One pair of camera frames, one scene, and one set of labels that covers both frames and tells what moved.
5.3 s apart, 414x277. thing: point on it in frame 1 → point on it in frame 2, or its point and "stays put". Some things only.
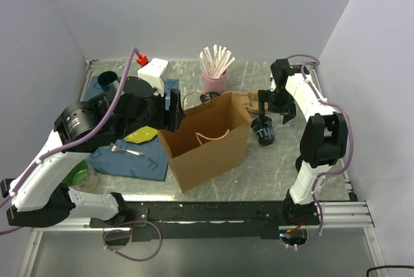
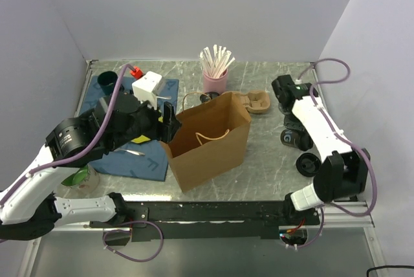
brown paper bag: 211,140 stays put
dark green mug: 105,79 stays put
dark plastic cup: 265,135 → 294,138
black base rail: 174,221 stays put
